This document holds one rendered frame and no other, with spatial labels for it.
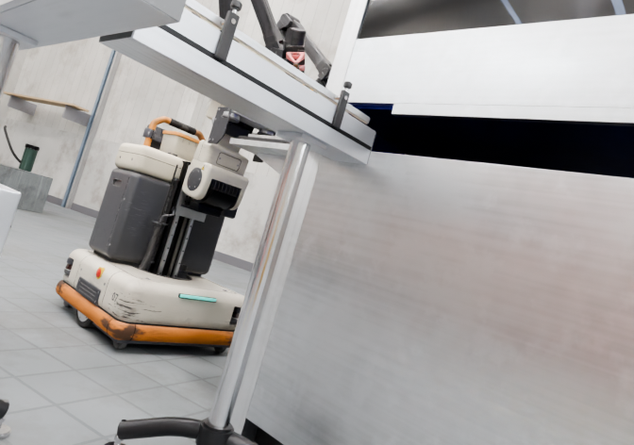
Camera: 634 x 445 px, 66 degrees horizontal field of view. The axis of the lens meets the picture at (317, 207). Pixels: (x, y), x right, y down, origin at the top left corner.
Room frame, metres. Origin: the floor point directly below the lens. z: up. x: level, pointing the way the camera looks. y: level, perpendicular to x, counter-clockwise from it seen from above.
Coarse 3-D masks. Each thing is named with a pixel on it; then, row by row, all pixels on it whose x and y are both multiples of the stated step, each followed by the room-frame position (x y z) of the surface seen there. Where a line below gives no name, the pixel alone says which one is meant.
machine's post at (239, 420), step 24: (360, 0) 1.41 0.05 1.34; (360, 24) 1.40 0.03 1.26; (336, 72) 1.42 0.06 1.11; (312, 168) 1.41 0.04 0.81; (288, 240) 1.42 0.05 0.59; (288, 264) 1.40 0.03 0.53; (264, 312) 1.42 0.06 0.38; (264, 336) 1.41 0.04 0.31; (240, 408) 1.42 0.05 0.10; (240, 432) 1.40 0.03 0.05
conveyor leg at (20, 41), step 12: (0, 36) 0.95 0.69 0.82; (12, 36) 0.95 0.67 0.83; (24, 36) 0.96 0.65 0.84; (0, 48) 0.96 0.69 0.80; (12, 48) 0.97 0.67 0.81; (24, 48) 1.02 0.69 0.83; (0, 60) 0.96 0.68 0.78; (12, 60) 0.98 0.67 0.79; (0, 72) 0.96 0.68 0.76; (0, 84) 0.97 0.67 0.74; (0, 96) 0.98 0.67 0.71
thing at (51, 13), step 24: (0, 0) 0.82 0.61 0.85; (24, 0) 0.75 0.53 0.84; (48, 0) 0.71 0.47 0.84; (72, 0) 0.69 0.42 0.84; (96, 0) 0.66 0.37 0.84; (120, 0) 0.63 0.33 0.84; (144, 0) 0.61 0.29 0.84; (168, 0) 0.63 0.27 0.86; (0, 24) 0.93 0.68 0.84; (24, 24) 0.88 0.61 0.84; (48, 24) 0.84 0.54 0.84; (72, 24) 0.80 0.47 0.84; (96, 24) 0.76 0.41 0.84; (120, 24) 0.73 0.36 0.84; (144, 24) 0.70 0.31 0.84; (168, 24) 0.67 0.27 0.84
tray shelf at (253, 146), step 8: (240, 144) 1.68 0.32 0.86; (248, 144) 1.65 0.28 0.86; (256, 144) 1.62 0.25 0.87; (264, 144) 1.59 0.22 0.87; (272, 144) 1.57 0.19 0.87; (280, 144) 1.54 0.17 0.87; (288, 144) 1.52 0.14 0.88; (256, 152) 1.75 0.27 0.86; (264, 152) 1.69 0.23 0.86; (272, 152) 1.64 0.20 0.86; (280, 152) 1.59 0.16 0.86
